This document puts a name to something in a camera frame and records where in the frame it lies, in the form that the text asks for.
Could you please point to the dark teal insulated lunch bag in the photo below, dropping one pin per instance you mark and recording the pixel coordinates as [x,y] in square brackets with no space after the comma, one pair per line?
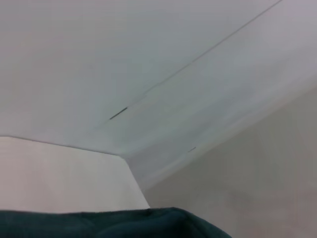
[111,224]

